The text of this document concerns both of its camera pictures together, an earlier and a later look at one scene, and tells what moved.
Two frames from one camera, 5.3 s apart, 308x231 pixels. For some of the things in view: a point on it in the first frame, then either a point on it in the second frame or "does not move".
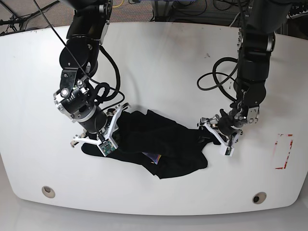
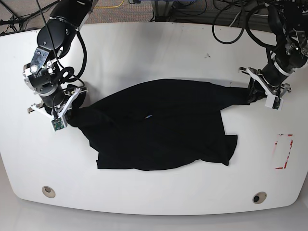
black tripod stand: [14, 20] does not move
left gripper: [105, 140] → [56, 104]
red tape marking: [276, 143] does not move
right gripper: [223, 130] → [270, 78]
